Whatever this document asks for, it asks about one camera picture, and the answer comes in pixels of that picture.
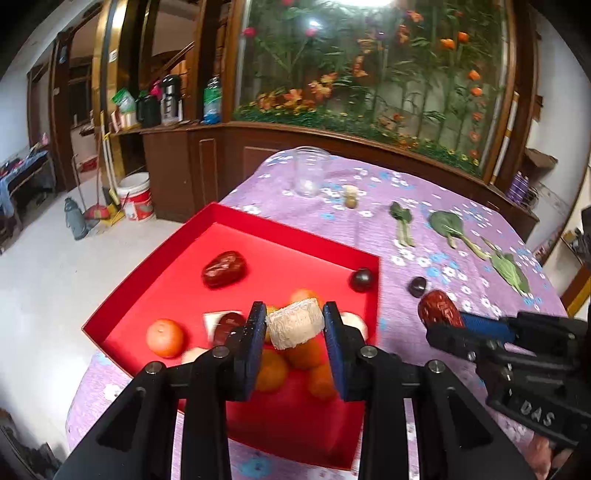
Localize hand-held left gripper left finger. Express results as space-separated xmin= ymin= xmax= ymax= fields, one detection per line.
xmin=54 ymin=302 xmax=267 ymax=480

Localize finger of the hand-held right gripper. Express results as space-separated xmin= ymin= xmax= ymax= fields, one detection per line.
xmin=462 ymin=313 xmax=518 ymax=342
xmin=427 ymin=324 xmax=490 ymax=365

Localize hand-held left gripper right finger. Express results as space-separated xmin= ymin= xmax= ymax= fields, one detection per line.
xmin=323 ymin=302 xmax=536 ymax=480

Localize wrinkled red date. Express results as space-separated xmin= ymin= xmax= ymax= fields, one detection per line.
xmin=212 ymin=312 xmax=247 ymax=347
xmin=202 ymin=250 xmax=246 ymax=289
xmin=418 ymin=290 xmax=464 ymax=329

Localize red box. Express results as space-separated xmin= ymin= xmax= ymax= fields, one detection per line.
xmin=82 ymin=202 xmax=382 ymax=472

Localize person's right hand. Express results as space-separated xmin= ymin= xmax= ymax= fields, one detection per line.
xmin=529 ymin=436 xmax=573 ymax=480

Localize pale leafy green vegetable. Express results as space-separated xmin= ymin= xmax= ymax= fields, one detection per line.
xmin=489 ymin=253 xmax=532 ymax=296

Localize broad leafy green vegetable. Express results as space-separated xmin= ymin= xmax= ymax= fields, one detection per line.
xmin=429 ymin=211 xmax=492 ymax=260

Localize small leafy green vegetable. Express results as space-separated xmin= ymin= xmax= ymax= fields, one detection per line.
xmin=389 ymin=202 xmax=415 ymax=247

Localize purple bottles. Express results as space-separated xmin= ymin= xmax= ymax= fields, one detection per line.
xmin=510 ymin=172 xmax=532 ymax=201

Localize purple floral tablecloth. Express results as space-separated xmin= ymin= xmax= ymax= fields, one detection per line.
xmin=65 ymin=152 xmax=568 ymax=480

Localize clear plastic cup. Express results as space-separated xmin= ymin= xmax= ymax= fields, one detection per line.
xmin=292 ymin=146 xmax=331 ymax=198

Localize white plastic bucket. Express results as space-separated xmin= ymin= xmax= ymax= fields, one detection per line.
xmin=115 ymin=172 xmax=154 ymax=222

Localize grey water jug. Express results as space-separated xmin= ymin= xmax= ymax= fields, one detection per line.
xmin=65 ymin=198 xmax=88 ymax=240

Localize green label plastic bottle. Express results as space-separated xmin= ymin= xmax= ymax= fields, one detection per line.
xmin=203 ymin=75 xmax=223 ymax=125

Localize black container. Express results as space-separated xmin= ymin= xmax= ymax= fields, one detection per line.
xmin=136 ymin=95 xmax=161 ymax=129

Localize steel thermos flask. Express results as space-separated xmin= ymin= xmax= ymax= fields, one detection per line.
xmin=160 ymin=75 xmax=182 ymax=126

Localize green packet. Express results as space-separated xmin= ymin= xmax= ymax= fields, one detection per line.
xmin=112 ymin=89 xmax=137 ymax=114

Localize artificial plant display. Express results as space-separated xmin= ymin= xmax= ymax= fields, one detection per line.
xmin=231 ymin=0 xmax=513 ymax=176

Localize cluttered side table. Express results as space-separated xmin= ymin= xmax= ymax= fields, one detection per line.
xmin=0 ymin=148 xmax=56 ymax=252

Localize yellow handle broom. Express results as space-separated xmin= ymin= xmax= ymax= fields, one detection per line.
xmin=99 ymin=124 xmax=125 ymax=225

